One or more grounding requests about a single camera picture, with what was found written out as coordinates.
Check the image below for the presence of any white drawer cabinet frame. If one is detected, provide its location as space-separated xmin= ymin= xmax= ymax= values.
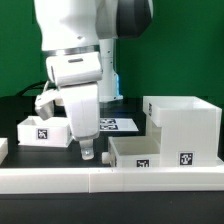
xmin=143 ymin=96 xmax=222 ymax=167

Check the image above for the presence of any marker tag sheet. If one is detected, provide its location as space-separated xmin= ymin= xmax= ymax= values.
xmin=100 ymin=118 xmax=138 ymax=132

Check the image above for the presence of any white right fence wall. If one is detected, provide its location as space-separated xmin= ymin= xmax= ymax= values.
xmin=216 ymin=157 xmax=224 ymax=167

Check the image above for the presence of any white front fence wall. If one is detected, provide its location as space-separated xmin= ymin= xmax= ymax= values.
xmin=0 ymin=166 xmax=224 ymax=194

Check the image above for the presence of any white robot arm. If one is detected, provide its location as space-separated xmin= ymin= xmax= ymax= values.
xmin=34 ymin=0 xmax=153 ymax=160

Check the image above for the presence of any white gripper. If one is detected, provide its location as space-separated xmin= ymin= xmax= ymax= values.
xmin=46 ymin=52 xmax=102 ymax=160

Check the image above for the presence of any black cable bundle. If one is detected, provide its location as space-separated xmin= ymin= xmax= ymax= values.
xmin=15 ymin=79 xmax=48 ymax=98

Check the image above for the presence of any white front drawer box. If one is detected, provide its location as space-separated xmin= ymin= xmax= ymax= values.
xmin=101 ymin=136 xmax=160 ymax=168

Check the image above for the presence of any white left fence wall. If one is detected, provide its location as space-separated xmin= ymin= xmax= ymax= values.
xmin=0 ymin=138 xmax=8 ymax=165

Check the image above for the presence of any white drawer box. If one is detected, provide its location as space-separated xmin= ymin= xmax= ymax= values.
xmin=17 ymin=116 xmax=73 ymax=148
xmin=101 ymin=136 xmax=160 ymax=168

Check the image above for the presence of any white fence wall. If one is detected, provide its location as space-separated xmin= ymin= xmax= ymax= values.
xmin=0 ymin=138 xmax=8 ymax=165
xmin=0 ymin=166 xmax=224 ymax=194
xmin=216 ymin=157 xmax=224 ymax=167

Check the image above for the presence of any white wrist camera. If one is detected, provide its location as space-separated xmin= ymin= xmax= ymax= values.
xmin=35 ymin=81 xmax=63 ymax=120

